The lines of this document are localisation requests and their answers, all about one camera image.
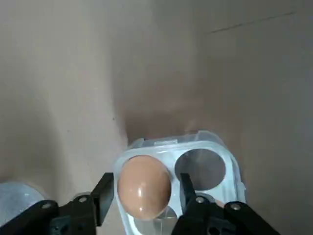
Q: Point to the clear bottle blue cap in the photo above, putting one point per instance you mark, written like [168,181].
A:
[19,195]

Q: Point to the clear plastic egg box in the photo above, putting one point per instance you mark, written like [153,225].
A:
[171,149]

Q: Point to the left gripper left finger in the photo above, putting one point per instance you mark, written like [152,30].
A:
[78,215]

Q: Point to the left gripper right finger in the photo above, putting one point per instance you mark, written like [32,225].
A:
[203,218]

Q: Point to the brown egg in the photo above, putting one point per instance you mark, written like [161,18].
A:
[144,188]

